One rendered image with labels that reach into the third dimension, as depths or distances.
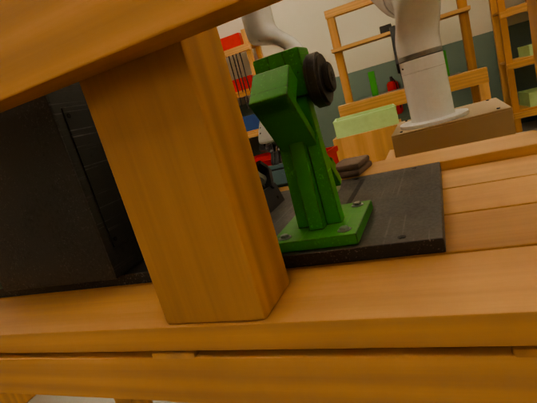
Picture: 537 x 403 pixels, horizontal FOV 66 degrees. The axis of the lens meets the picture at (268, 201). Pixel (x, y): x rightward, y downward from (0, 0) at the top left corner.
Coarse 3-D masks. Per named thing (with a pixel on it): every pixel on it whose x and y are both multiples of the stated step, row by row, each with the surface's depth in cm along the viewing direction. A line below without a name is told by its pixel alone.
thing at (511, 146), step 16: (464, 144) 96; (480, 144) 92; (496, 144) 88; (512, 144) 84; (528, 144) 81; (384, 160) 104; (400, 160) 99; (416, 160) 94; (432, 160) 90; (448, 160) 86; (464, 160) 85; (480, 160) 84; (496, 160) 83
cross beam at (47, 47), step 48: (0, 0) 40; (48, 0) 38; (96, 0) 36; (144, 0) 34; (192, 0) 33; (240, 0) 32; (0, 48) 41; (48, 48) 39; (96, 48) 37; (144, 48) 38; (0, 96) 43
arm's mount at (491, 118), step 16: (480, 112) 111; (496, 112) 106; (512, 112) 105; (432, 128) 113; (448, 128) 111; (464, 128) 110; (480, 128) 109; (496, 128) 107; (512, 128) 106; (400, 144) 117; (416, 144) 115; (432, 144) 114; (448, 144) 112
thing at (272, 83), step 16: (256, 80) 54; (272, 80) 53; (288, 80) 52; (256, 96) 53; (272, 96) 51; (288, 96) 51; (256, 112) 54; (272, 112) 53; (288, 112) 53; (272, 128) 56; (288, 128) 56; (304, 128) 56; (288, 144) 59; (336, 176) 65
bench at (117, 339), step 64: (448, 192) 72; (512, 192) 64; (448, 256) 49; (512, 256) 45; (0, 320) 72; (64, 320) 64; (128, 320) 57; (320, 320) 43; (384, 320) 41; (448, 320) 38; (512, 320) 36; (0, 384) 71; (64, 384) 64; (128, 384) 58; (192, 384) 54; (256, 384) 50; (320, 384) 46; (384, 384) 43; (448, 384) 41; (512, 384) 38
